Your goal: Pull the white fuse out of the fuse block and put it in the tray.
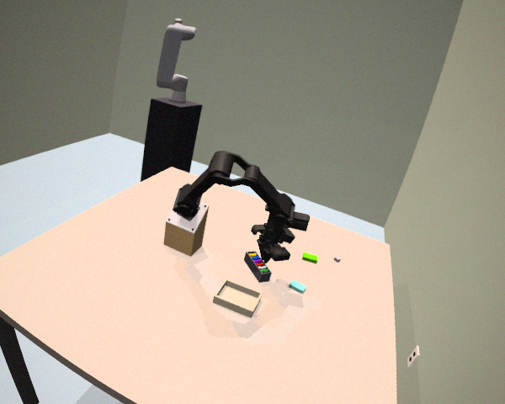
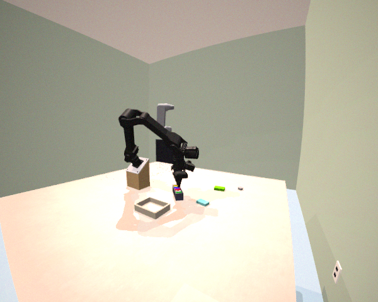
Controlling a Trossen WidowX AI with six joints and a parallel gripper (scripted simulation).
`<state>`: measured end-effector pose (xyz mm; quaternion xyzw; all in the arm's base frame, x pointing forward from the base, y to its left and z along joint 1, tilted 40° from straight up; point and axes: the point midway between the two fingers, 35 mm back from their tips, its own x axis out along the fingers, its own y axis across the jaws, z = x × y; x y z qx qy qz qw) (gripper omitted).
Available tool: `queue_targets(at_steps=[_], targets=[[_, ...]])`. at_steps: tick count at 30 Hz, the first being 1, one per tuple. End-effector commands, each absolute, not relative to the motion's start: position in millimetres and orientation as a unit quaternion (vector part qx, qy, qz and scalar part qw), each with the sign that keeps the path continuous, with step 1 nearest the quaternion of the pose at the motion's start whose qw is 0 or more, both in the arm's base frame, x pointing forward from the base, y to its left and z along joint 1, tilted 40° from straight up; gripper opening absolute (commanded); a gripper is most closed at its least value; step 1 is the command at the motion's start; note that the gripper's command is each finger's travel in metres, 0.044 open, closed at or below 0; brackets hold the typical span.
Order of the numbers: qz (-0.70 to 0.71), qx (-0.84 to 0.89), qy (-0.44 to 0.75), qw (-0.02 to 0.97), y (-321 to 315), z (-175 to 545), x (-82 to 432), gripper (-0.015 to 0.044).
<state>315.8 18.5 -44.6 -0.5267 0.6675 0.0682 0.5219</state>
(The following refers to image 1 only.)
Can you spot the lime green flat block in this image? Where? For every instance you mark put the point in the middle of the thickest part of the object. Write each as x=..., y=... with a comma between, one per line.
x=310, y=258

